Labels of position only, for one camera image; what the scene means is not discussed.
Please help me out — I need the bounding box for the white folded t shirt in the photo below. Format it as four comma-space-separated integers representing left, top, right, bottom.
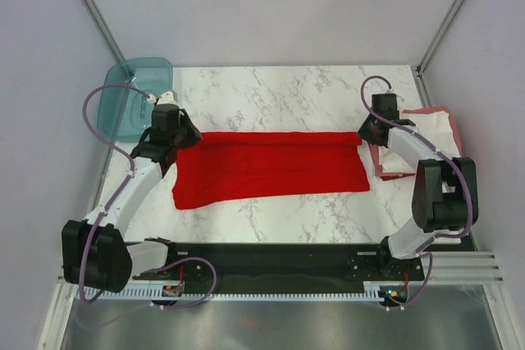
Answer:
377, 111, 463, 175

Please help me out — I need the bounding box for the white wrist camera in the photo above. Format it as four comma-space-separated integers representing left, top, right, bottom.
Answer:
386, 89, 405, 102
147, 90, 179, 109

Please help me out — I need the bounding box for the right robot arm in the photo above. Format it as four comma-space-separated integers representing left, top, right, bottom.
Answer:
358, 93, 479, 280

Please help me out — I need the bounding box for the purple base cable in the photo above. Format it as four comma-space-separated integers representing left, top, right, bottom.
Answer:
379, 251, 434, 313
73, 257, 217, 329

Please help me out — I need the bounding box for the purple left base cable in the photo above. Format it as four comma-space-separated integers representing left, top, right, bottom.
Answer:
73, 257, 217, 329

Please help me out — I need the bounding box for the red t shirt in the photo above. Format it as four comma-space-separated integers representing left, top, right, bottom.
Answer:
172, 131, 370, 210

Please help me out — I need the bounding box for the right aluminium corner post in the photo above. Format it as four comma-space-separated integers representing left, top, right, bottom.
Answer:
413, 0, 491, 76

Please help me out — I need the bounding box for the left aluminium corner post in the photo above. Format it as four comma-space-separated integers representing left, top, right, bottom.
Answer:
81, 0, 126, 62

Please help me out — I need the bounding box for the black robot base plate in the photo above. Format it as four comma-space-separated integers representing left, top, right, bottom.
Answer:
131, 235, 477, 298

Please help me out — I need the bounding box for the aluminium corner post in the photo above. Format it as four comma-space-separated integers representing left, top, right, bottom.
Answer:
413, 0, 491, 76
81, 0, 126, 62

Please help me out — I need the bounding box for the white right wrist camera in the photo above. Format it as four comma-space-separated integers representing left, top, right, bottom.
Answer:
386, 89, 405, 102

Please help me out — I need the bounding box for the aluminium frame rail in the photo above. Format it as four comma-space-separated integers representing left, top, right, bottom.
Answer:
57, 250, 504, 285

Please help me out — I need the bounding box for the teal transparent plastic bin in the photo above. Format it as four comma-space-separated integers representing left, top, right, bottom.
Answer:
97, 57, 173, 143

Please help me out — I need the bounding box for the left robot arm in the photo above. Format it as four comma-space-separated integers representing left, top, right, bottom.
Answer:
62, 102, 202, 303

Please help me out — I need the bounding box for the white slotted cable duct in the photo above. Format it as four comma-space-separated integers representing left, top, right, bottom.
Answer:
98, 281, 384, 302

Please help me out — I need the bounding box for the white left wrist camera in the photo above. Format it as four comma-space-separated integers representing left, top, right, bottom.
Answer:
147, 90, 179, 109

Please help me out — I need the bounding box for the pink folded t shirt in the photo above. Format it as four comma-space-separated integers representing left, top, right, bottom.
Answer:
367, 106, 464, 182

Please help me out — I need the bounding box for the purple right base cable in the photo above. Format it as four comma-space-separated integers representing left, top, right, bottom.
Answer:
379, 251, 434, 313

